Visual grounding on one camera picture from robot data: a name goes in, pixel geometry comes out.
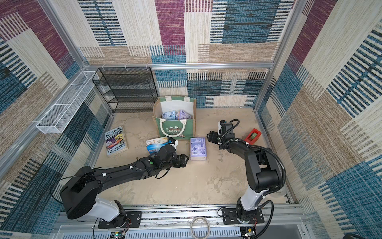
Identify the colourful paperback book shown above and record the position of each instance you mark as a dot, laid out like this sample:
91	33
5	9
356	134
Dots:
115	141

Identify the green burlap Christmas canvas bag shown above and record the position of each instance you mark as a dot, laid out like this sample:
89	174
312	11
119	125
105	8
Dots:
180	129

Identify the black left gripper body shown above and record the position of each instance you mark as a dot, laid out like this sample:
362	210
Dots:
165	167

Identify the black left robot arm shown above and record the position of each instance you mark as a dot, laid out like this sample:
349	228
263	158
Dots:
80	195

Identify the black wire mesh shelf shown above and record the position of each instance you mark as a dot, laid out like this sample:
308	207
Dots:
127	89

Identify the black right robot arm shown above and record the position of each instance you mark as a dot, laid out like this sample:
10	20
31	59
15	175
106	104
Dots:
265	172

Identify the blue wave tissue pack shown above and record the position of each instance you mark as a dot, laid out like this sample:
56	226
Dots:
154	145

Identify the white wire mesh basket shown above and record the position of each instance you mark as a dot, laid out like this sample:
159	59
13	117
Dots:
63	110

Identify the light blue tissue pack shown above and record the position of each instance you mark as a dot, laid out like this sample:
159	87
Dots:
171	115

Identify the red tape dispenser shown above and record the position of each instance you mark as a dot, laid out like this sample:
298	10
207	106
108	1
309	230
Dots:
253	136

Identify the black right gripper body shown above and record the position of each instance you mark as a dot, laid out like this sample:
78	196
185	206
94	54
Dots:
213	137

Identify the purple tissue pack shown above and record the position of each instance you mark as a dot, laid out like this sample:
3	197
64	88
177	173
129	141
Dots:
198	149
182	115

